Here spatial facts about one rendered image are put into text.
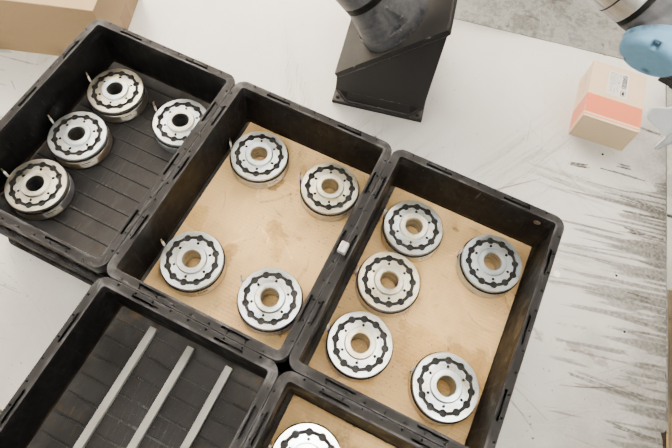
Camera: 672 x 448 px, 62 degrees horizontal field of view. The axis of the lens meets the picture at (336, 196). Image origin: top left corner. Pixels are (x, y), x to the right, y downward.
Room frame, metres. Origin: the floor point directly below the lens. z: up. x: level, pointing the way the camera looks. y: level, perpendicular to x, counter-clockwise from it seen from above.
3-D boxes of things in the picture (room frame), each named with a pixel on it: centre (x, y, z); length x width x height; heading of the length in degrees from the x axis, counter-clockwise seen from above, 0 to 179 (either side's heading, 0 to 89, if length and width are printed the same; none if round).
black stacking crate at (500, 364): (0.27, -0.17, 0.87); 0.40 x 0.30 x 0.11; 161
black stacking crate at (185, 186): (0.37, 0.12, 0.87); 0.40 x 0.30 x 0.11; 161
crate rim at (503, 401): (0.27, -0.17, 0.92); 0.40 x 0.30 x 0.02; 161
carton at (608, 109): (0.81, -0.57, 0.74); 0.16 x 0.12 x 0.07; 166
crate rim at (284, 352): (0.37, 0.12, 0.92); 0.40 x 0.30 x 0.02; 161
